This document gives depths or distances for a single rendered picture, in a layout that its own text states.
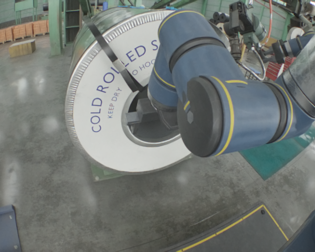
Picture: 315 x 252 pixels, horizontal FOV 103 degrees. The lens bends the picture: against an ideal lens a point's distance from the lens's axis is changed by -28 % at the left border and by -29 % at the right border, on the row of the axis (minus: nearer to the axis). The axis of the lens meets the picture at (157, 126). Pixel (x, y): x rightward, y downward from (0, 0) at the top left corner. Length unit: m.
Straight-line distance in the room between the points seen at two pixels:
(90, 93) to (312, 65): 0.83
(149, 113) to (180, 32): 0.24
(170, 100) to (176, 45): 0.15
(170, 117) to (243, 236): 0.98
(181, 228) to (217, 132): 1.32
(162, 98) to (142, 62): 0.50
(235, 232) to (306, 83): 1.05
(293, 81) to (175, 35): 0.20
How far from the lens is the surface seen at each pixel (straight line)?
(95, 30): 0.83
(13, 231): 1.68
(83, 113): 0.93
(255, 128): 0.23
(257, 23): 1.05
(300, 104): 0.30
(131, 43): 0.82
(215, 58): 0.24
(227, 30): 0.94
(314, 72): 0.29
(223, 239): 1.16
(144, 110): 0.46
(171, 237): 1.43
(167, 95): 0.37
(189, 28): 0.30
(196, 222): 1.53
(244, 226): 1.26
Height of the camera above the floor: 1.35
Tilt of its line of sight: 38 degrees down
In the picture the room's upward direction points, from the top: 9 degrees clockwise
